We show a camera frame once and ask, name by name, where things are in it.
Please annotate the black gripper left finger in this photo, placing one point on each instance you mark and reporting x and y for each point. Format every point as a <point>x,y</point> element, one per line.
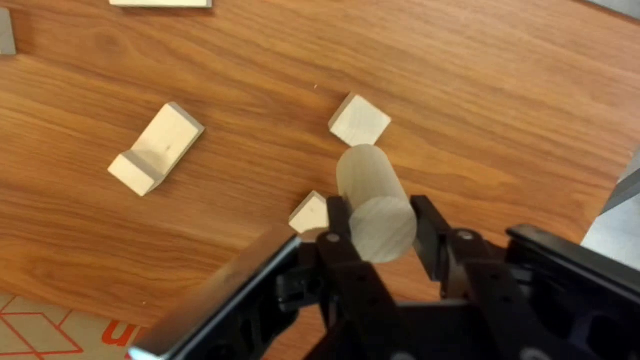
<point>356,309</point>

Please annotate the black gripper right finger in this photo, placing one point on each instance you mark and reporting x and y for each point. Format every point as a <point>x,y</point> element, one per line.
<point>464,266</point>

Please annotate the light wooden cylinder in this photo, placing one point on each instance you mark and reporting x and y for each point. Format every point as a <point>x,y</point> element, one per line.
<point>383,221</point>

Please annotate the wooden cube block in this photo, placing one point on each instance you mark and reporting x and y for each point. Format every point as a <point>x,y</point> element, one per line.
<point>311,215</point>

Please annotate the square wooden block with hole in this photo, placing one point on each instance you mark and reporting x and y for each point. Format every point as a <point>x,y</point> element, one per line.
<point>359,120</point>

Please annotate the large cardboard box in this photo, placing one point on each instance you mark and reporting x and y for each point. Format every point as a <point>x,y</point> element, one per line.
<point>37,331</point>

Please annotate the long rectangular wooden block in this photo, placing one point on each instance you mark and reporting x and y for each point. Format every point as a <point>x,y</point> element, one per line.
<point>181,4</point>

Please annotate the small flat wooden block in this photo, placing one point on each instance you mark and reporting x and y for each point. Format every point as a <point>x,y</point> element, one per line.
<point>7,34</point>

